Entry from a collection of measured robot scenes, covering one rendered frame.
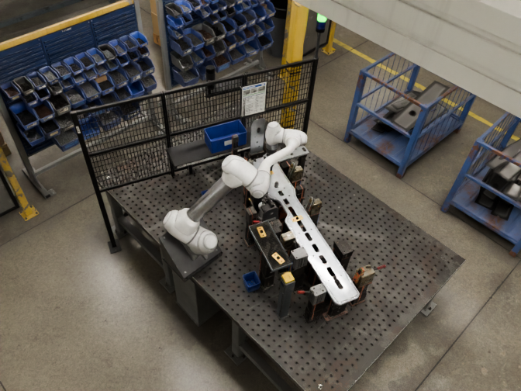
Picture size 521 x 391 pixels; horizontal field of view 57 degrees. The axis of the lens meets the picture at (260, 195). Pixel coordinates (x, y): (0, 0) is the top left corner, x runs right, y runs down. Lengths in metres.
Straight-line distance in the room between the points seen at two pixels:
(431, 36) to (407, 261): 3.16
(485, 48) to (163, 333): 3.66
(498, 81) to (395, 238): 3.24
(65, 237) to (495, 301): 3.89
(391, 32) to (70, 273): 4.06
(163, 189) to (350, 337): 1.87
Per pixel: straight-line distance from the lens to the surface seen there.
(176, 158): 3.78
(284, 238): 3.20
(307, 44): 6.61
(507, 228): 5.10
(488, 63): 0.67
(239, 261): 3.54
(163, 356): 4.00
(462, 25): 0.67
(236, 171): 2.84
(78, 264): 4.57
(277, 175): 3.69
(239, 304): 3.36
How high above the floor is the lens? 3.64
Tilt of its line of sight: 48 degrees down
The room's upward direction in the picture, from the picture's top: 4 degrees clockwise
